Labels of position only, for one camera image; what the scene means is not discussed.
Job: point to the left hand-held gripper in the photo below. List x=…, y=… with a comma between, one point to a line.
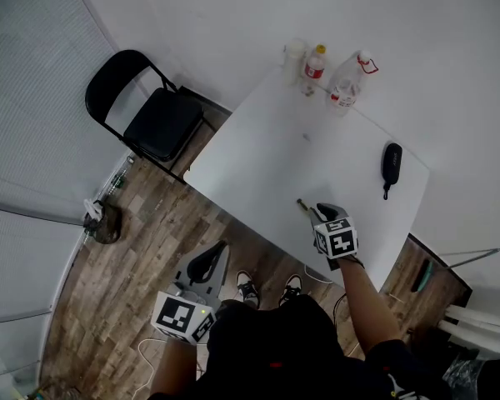
x=181, y=317

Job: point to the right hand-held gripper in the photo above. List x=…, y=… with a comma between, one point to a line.
x=335, y=240

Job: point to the person's right forearm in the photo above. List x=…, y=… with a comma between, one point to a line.
x=366, y=302

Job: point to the person's left forearm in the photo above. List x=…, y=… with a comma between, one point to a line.
x=173, y=369

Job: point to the person's left shoe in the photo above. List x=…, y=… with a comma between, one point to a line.
x=248, y=288

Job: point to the person's shoe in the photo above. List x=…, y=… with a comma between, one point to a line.
x=291, y=290
x=248, y=288

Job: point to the person's right shoe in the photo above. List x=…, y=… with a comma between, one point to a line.
x=291, y=290

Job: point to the black glasses case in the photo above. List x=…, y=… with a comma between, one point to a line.
x=391, y=163

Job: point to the person's black clothing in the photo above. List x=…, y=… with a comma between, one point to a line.
x=283, y=348

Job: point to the small green label bottle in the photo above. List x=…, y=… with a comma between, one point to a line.
x=117, y=180

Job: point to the white plastic bag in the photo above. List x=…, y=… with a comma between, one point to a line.
x=92, y=208

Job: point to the black folding chair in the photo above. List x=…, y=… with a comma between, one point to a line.
x=158, y=127

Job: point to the red label bottle yellow cap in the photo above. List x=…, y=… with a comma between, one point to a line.
x=313, y=71

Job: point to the thin metal rod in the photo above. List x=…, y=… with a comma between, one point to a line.
x=471, y=257

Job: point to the clear plastic cup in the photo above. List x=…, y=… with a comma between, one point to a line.
x=293, y=61

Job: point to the white pipes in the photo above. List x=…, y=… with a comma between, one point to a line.
x=479, y=321

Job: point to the white window blind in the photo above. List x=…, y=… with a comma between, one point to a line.
x=29, y=140

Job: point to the shiny black plastic bag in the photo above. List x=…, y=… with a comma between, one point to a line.
x=471, y=375

